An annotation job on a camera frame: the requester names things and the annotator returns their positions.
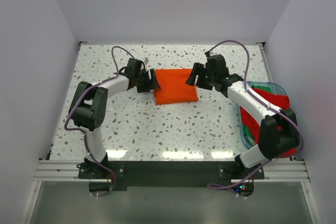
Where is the clear blue plastic bin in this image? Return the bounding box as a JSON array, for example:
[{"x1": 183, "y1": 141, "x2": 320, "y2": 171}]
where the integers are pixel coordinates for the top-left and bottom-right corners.
[{"x1": 237, "y1": 81, "x2": 287, "y2": 149}]

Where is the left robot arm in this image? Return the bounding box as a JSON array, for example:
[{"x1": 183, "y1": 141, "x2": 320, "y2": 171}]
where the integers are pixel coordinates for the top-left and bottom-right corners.
[{"x1": 64, "y1": 58, "x2": 161, "y2": 178}]

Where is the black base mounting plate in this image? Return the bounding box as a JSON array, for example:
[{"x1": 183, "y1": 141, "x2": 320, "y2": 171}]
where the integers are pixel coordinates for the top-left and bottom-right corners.
[{"x1": 77, "y1": 160, "x2": 265, "y2": 195}]

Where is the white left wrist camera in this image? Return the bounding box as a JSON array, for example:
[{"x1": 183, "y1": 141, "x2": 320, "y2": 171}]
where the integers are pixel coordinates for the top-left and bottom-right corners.
[{"x1": 143, "y1": 57, "x2": 149, "y2": 65}]

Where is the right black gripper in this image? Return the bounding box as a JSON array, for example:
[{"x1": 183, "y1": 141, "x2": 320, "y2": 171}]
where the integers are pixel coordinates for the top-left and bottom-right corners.
[{"x1": 185, "y1": 62, "x2": 216, "y2": 91}]

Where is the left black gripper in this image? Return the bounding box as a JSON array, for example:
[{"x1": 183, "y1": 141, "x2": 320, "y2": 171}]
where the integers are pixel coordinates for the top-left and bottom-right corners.
[{"x1": 135, "y1": 69, "x2": 161, "y2": 93}]

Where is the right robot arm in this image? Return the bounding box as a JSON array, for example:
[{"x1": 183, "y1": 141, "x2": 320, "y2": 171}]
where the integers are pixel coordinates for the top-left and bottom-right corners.
[{"x1": 186, "y1": 55, "x2": 303, "y2": 178}]

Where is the red t shirt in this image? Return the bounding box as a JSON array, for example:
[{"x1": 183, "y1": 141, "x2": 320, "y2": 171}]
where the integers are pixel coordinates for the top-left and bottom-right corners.
[{"x1": 227, "y1": 81, "x2": 300, "y2": 167}]

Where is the orange t shirt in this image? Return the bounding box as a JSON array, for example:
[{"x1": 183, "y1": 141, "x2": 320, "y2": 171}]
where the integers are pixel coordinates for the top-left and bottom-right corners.
[{"x1": 154, "y1": 68, "x2": 198, "y2": 105}]

